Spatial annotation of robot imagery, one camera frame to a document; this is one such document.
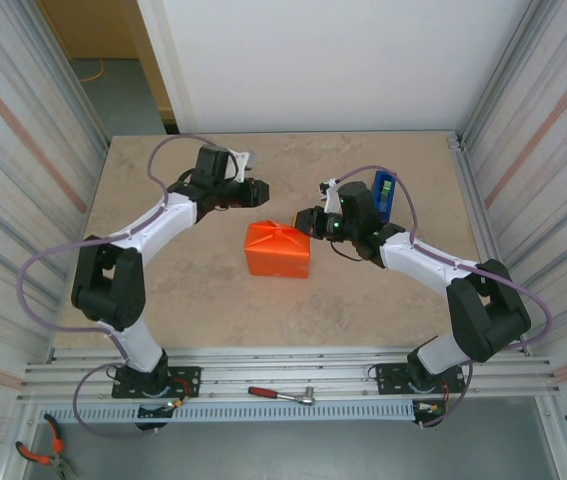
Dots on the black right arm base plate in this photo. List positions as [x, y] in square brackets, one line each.
[388, 380]

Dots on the orange wrapping paper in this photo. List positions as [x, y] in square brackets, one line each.
[278, 255]

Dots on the aluminium corner post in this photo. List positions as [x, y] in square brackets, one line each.
[503, 75]

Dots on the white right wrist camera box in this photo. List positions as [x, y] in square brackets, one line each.
[333, 197]

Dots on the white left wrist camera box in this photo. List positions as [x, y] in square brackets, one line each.
[243, 161]

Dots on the aluminium table side rail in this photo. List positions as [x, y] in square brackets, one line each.
[473, 200]

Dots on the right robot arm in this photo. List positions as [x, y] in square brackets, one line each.
[488, 310]

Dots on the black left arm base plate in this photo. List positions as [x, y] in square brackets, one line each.
[188, 375]

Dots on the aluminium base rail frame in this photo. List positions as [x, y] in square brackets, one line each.
[283, 365]

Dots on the blue tape dispenser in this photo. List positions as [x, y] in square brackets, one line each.
[388, 207]

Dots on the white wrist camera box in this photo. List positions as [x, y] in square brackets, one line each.
[243, 161]
[333, 197]

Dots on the yellow wooden furniture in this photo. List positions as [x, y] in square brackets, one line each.
[93, 30]

